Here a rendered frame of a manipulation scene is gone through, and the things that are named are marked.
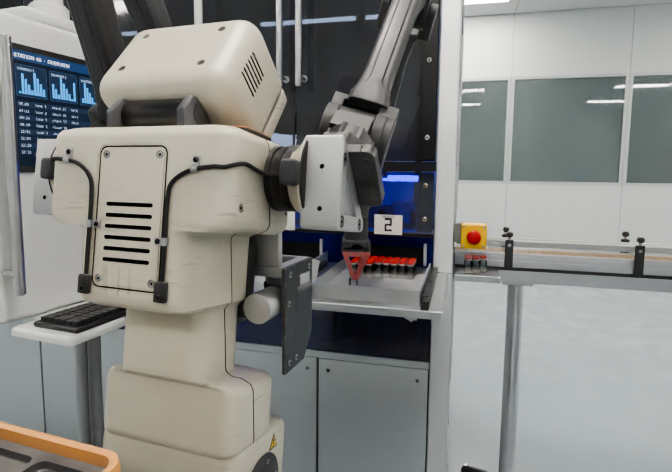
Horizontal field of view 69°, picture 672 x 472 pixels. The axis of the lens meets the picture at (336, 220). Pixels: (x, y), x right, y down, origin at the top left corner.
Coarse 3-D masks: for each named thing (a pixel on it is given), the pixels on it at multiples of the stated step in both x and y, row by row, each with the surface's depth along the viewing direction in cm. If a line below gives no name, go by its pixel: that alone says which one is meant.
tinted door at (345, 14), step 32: (320, 0) 147; (352, 0) 144; (320, 32) 148; (352, 32) 145; (320, 64) 149; (352, 64) 146; (416, 64) 142; (320, 96) 150; (416, 96) 142; (416, 128) 143; (416, 160) 144
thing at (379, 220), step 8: (376, 216) 148; (384, 216) 147; (392, 216) 147; (400, 216) 146; (376, 224) 148; (384, 224) 148; (392, 224) 147; (400, 224) 146; (376, 232) 148; (384, 232) 148; (392, 232) 147; (400, 232) 147
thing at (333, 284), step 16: (336, 272) 139; (320, 288) 116; (336, 288) 115; (352, 288) 114; (368, 288) 113; (384, 288) 112; (400, 288) 126; (416, 288) 126; (400, 304) 111; (416, 304) 110
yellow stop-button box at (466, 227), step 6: (462, 222) 146; (468, 222) 145; (474, 222) 146; (480, 222) 146; (462, 228) 141; (468, 228) 141; (474, 228) 141; (480, 228) 140; (486, 228) 140; (462, 234) 142; (486, 234) 140; (462, 240) 142; (486, 240) 140; (462, 246) 142; (468, 246) 142; (474, 246) 141; (480, 246) 141
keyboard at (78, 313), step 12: (60, 312) 120; (72, 312) 120; (84, 312) 120; (96, 312) 120; (108, 312) 121; (120, 312) 124; (36, 324) 116; (48, 324) 115; (60, 324) 114; (72, 324) 113; (84, 324) 114; (96, 324) 116
